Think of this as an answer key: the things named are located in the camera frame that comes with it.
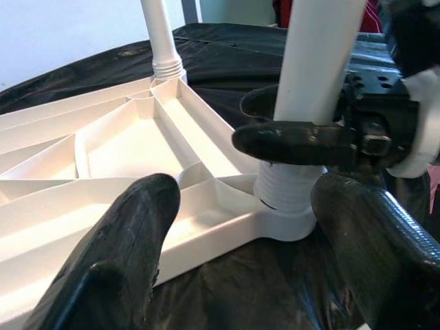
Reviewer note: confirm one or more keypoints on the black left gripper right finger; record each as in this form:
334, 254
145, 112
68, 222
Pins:
385, 261

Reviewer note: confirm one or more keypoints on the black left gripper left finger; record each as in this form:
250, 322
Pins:
113, 258

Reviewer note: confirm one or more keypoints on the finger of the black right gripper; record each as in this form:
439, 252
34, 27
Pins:
261, 103
292, 142

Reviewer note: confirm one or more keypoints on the white plastic table leg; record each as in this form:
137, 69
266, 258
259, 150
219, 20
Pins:
309, 68
159, 34

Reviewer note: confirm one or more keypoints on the white plastic table top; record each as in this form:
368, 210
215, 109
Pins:
120, 148

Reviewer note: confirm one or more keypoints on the dark red fabric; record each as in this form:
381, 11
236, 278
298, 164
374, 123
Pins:
373, 17

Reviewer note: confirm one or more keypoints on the black plastic table cover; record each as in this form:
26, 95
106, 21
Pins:
240, 292

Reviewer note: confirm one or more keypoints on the dark grey window frame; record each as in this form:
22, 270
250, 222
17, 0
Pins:
190, 10

